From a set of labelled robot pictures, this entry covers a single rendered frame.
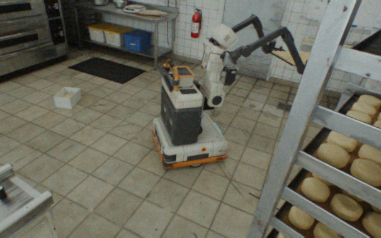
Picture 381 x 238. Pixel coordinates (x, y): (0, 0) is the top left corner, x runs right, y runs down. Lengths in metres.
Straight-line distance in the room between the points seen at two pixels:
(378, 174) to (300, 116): 0.17
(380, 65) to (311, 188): 0.27
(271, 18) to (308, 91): 4.22
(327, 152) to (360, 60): 0.18
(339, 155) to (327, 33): 0.23
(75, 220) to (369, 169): 2.06
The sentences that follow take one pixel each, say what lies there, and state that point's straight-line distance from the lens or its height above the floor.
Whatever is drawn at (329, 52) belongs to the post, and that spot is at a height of 1.69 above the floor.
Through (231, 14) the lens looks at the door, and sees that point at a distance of 4.76.
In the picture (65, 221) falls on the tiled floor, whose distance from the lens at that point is 2.29.
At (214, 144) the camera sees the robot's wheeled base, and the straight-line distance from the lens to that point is 2.48.
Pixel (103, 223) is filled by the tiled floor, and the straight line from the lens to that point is 2.21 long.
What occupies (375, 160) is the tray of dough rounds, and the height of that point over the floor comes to 1.51.
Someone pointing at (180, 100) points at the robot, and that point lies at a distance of 2.08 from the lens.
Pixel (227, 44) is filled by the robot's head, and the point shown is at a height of 1.19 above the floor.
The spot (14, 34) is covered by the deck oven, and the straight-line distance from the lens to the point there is 4.55.
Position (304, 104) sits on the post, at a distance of 0.41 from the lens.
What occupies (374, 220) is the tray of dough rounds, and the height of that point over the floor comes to 1.42.
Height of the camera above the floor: 1.78
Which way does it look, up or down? 33 degrees down
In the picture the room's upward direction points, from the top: 5 degrees clockwise
